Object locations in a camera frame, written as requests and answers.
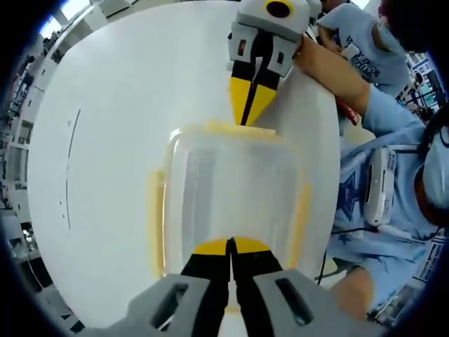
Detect thin black device cable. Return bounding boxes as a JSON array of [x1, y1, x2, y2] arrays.
[[315, 226, 382, 285]]

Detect white chest-worn device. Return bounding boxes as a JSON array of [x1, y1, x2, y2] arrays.
[[363, 147, 396, 227]]

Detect person's masked head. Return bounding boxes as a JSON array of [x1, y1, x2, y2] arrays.
[[413, 105, 449, 229]]

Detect operator in light blue shirt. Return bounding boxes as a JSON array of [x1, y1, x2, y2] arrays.
[[331, 86, 449, 313]]

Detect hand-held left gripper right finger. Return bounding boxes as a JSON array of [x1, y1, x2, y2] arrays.
[[230, 237, 368, 337]]

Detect red strap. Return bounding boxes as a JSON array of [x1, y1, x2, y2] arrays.
[[335, 97, 361, 126]]

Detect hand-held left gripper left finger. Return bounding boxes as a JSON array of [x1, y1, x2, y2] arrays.
[[126, 237, 231, 337]]

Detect clear storage box yellow latches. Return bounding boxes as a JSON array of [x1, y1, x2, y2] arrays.
[[145, 119, 313, 315]]

